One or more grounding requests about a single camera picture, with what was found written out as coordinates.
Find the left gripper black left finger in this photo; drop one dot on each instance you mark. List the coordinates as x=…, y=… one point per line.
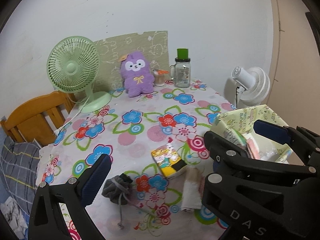
x=46, y=218

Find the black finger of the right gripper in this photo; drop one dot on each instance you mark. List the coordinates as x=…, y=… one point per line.
x=280, y=132

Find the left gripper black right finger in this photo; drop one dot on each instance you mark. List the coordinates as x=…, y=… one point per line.
x=261, y=199

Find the yellow-green cartoon storage box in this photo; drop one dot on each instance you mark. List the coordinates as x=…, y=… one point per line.
x=243, y=120

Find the clear plastic bag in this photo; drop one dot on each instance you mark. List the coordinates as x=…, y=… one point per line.
x=270, y=150

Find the beige white sock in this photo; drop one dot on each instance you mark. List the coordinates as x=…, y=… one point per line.
x=191, y=198

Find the grey drawstring pouch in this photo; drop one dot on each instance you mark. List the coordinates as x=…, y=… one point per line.
x=118, y=189

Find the yellow cartoon tissue pack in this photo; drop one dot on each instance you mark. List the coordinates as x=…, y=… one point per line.
x=168, y=161

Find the green tissue pack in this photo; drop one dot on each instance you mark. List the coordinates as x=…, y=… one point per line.
x=240, y=139

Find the white crumpled cloth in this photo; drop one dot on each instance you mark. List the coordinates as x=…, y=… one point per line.
x=15, y=216

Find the grey plaid pillow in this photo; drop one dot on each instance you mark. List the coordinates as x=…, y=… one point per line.
x=19, y=163

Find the white small fan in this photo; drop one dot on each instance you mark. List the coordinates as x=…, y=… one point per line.
x=248, y=87

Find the floral tablecloth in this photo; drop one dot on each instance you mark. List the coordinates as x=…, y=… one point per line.
x=128, y=129

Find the wooden chair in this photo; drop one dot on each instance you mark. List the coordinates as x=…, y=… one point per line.
x=27, y=122

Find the glass mason jar mug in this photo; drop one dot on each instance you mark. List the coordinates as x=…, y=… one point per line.
x=180, y=73

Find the green cup on jar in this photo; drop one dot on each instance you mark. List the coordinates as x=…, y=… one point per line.
x=182, y=53

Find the toothpick jar orange lid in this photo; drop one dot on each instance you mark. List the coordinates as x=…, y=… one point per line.
x=160, y=77

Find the green desk fan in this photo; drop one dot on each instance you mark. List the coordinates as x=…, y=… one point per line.
x=72, y=67

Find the purple plush toy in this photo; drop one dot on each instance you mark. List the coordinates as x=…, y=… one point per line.
x=136, y=74

